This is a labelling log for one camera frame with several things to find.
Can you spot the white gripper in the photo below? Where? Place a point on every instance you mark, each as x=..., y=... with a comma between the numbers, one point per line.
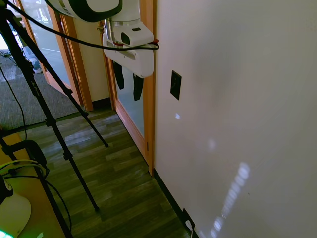
x=138, y=59

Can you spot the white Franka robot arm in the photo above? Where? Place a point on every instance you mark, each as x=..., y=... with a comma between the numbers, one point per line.
x=74, y=7

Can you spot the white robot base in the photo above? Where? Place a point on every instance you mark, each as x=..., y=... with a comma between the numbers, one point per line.
x=15, y=213

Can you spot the wooden framed glass door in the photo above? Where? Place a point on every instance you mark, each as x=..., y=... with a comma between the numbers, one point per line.
x=131, y=106

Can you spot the wooden framed glass partition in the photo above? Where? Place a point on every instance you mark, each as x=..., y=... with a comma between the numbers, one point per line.
x=49, y=49

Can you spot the black table clamp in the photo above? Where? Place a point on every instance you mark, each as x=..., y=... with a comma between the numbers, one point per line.
x=29, y=151

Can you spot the black baseboard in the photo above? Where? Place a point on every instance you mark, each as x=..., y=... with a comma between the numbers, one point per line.
x=173, y=198

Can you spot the white power plug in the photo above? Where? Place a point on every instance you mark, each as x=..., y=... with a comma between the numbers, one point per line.
x=189, y=226

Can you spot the black light switch plate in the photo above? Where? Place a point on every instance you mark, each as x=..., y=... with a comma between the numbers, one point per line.
x=175, y=84

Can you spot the black camera tripod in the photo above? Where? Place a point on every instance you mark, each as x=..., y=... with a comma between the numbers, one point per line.
x=37, y=89

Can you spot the black wall outlet plate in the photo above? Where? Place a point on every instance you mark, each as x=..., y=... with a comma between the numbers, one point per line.
x=187, y=216

